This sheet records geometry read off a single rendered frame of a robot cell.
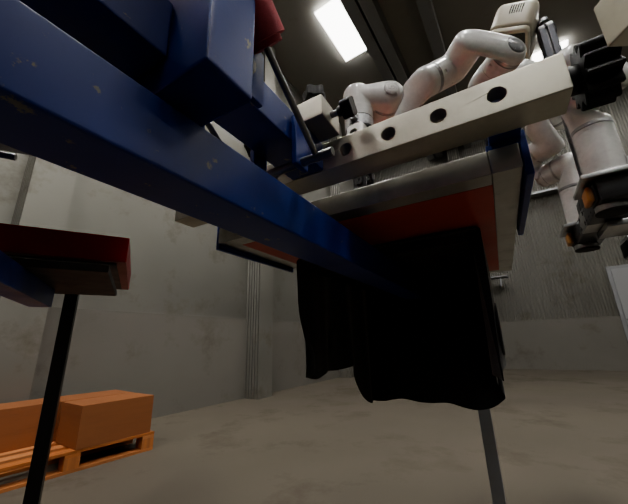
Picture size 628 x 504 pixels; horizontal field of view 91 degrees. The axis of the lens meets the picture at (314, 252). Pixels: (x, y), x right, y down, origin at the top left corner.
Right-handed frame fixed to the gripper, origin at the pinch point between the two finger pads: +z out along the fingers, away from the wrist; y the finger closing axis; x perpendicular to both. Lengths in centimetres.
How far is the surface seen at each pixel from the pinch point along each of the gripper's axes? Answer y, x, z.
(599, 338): 842, -200, 43
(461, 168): -18.6, -22.0, 12.1
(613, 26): -32.0, -36.7, 9.1
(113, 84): -57, -3, 19
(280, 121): -38.2, -3.2, 9.1
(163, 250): 152, 317, -76
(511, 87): -26.7, -29.0, 7.6
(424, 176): -18.6, -16.7, 11.8
